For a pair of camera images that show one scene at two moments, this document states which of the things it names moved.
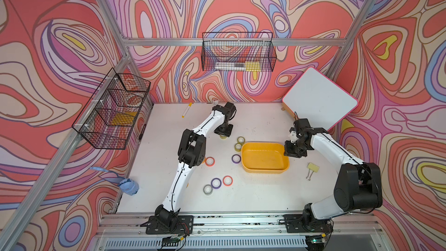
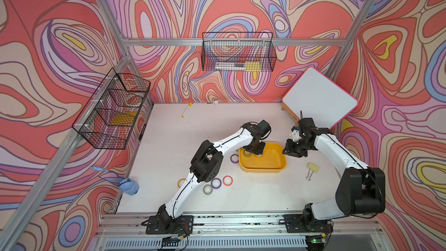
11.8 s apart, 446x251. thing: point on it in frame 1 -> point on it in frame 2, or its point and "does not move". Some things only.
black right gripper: (289, 152) does not move
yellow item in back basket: (252, 65) does not move
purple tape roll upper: (236, 158) does not move
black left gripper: (227, 133) -> (260, 150)
